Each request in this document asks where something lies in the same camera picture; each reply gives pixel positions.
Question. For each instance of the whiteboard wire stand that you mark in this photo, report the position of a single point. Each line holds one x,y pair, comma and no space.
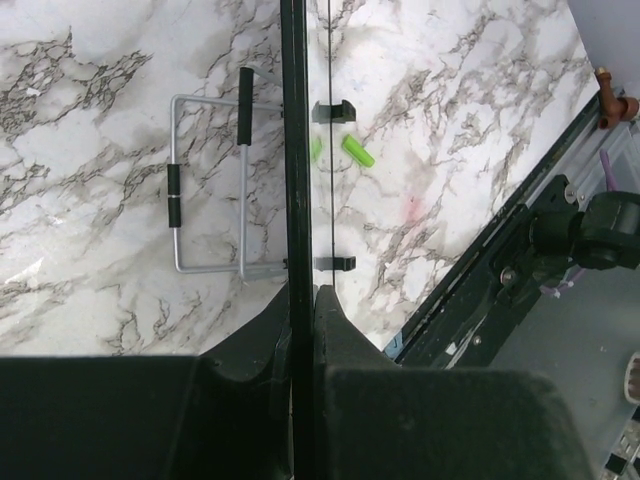
211,188

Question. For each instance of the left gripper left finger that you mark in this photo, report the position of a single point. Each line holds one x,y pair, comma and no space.
223,414

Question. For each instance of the white whiteboard black frame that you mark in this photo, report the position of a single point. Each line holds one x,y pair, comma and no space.
309,103

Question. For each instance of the black mounting rail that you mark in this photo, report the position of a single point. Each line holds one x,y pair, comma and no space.
466,323

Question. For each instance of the green marker cap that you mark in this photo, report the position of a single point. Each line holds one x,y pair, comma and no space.
357,152

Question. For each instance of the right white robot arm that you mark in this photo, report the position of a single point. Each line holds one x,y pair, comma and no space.
603,236

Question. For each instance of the blue tape piece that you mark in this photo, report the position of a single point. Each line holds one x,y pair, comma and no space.
394,347

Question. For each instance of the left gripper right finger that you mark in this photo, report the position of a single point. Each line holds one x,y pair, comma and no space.
378,420

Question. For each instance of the aluminium frame rail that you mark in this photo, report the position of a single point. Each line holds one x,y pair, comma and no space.
593,160

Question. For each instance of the red brown connector plug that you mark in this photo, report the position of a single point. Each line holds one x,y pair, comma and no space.
613,109

